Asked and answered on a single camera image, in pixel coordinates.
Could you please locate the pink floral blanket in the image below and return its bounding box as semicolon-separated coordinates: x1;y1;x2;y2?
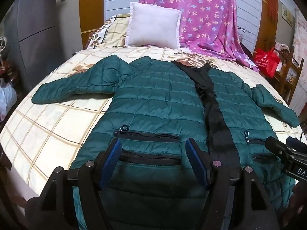
139;0;260;73

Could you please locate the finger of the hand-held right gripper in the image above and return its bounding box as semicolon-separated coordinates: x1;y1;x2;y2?
265;136;292;160
286;136;307;153

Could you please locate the wooden chair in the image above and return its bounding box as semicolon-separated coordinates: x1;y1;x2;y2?
273;45;305;106

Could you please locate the green puffer jacket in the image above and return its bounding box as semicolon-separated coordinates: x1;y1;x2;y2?
32;55;300;230

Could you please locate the wooden door frame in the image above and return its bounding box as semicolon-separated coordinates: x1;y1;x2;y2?
254;0;279;53
79;0;106;50

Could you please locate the person's right hand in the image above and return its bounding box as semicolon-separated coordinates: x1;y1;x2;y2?
281;180;307;226

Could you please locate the grey wardrobe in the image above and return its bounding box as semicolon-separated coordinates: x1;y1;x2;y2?
2;0;83;92

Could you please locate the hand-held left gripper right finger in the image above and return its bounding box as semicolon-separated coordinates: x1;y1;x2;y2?
185;138;281;230

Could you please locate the white plastic bag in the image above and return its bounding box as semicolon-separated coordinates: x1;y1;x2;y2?
0;79;18;118

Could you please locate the framed wall picture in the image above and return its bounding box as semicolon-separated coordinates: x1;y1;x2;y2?
281;6;296;27

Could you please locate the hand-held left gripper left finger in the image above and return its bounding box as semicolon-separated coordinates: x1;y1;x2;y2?
25;138;123;230

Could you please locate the white square pillow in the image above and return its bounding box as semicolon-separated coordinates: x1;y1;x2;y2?
124;1;182;50

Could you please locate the red plastic bag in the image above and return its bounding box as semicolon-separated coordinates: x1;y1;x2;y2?
253;48;281;78

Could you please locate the bed with floral checked sheet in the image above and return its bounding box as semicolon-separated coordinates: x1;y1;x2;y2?
0;13;305;205

